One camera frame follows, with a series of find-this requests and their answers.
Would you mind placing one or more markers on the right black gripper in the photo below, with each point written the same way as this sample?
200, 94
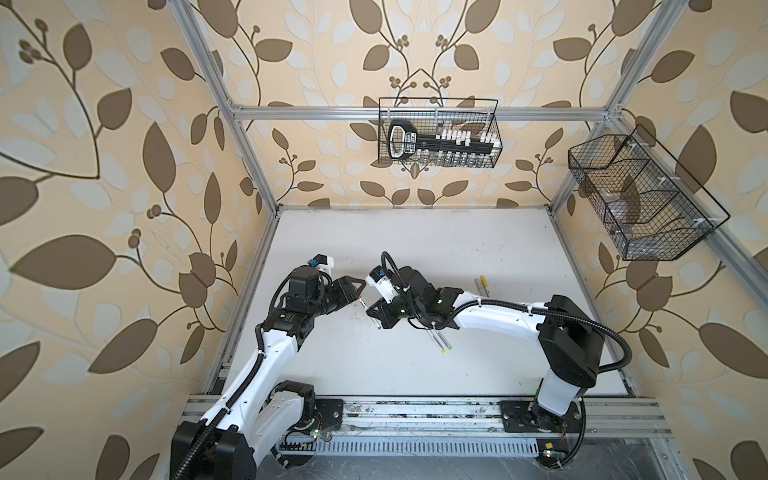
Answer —
382, 312

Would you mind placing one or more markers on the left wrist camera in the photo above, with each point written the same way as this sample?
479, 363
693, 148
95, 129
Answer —
309, 281

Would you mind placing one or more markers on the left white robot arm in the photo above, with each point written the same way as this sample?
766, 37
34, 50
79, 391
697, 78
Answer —
232, 438

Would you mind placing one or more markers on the clear pen green tip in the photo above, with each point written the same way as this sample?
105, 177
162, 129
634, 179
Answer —
446, 346

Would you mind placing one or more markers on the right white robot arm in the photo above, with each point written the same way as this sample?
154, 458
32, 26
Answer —
577, 348

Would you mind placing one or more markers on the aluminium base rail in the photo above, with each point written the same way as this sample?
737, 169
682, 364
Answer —
446, 426

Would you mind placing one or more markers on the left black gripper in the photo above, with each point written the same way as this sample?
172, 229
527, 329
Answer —
342, 289

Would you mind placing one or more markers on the clear pen yellow tip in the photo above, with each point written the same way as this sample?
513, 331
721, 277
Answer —
437, 340

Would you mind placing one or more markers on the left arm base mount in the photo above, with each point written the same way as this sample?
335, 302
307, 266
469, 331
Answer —
315, 428

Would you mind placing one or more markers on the wall wire basket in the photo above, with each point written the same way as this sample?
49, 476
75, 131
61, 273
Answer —
652, 205
474, 114

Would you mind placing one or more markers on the black tool in basket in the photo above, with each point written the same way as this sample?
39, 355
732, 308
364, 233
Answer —
404, 141

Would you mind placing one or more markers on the right wall wire basket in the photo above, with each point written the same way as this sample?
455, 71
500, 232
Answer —
652, 205

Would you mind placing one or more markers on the back wall wire basket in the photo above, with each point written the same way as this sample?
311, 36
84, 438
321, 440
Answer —
474, 114

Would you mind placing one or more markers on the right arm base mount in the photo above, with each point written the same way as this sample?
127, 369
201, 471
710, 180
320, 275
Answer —
540, 420

